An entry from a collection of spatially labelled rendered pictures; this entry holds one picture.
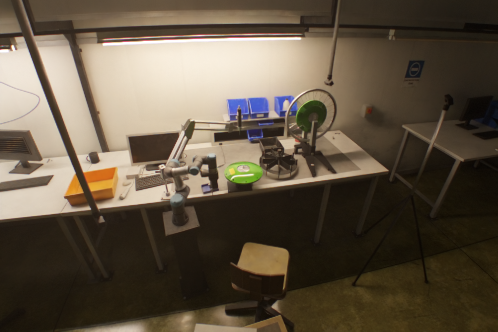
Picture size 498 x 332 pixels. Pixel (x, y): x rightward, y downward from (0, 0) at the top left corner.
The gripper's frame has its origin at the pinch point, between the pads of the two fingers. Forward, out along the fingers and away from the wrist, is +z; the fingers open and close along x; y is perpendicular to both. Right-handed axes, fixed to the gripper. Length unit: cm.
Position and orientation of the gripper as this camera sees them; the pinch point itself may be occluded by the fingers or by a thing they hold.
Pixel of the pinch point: (211, 193)
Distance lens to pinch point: 185.2
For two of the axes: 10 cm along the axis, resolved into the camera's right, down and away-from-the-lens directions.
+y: 9.2, -1.9, 3.4
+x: -3.9, -4.4, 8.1
